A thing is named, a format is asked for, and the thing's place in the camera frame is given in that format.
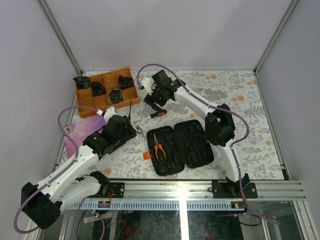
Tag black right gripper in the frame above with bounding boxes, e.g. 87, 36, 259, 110
144, 83, 169, 113

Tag claw hammer black handle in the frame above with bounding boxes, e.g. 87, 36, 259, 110
135, 125, 144, 138

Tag purple cloth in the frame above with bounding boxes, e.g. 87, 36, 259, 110
63, 114, 106, 147

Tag orange black needle-nose pliers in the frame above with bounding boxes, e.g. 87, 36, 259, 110
153, 134, 167, 161

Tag black plastic tool case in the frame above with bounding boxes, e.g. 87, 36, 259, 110
146, 119, 214, 177

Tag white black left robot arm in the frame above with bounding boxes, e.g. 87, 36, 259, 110
20, 114, 137, 230

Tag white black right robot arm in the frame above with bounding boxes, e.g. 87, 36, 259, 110
140, 70, 246, 198

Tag long orange black screwdriver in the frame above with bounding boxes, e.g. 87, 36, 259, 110
126, 101, 132, 126

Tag thick orange black screwdriver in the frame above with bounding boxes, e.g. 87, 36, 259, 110
133, 109, 168, 124

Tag orange case latch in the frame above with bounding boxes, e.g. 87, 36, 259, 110
143, 151, 152, 160

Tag orange wooden compartment tray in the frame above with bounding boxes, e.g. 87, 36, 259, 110
76, 67, 140, 118

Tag dark rolled tape far left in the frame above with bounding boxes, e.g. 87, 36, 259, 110
72, 75, 91, 90

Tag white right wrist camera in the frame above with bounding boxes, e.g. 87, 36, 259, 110
139, 77, 155, 96

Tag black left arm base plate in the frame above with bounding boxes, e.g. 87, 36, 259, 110
99, 182, 125, 199

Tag grey slotted cable duct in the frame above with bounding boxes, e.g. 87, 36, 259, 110
67, 199, 245, 212

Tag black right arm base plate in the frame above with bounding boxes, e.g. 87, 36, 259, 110
211, 173, 258, 199

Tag aluminium front rail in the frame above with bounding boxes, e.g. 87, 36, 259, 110
37, 178, 307, 202

